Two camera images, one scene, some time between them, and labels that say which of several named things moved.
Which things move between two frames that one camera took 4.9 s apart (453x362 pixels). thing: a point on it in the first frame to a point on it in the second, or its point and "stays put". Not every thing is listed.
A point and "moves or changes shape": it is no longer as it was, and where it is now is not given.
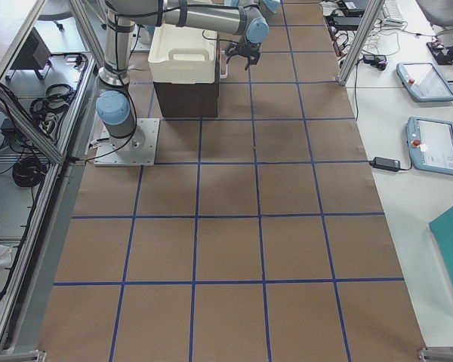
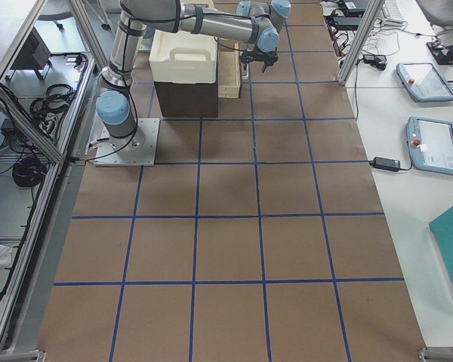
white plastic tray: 183,55 stays put
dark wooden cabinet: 188,100 stays put
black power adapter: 385,164 stays put
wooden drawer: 223,68 moves or changes shape
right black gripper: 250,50 to 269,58
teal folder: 451,231 stays put
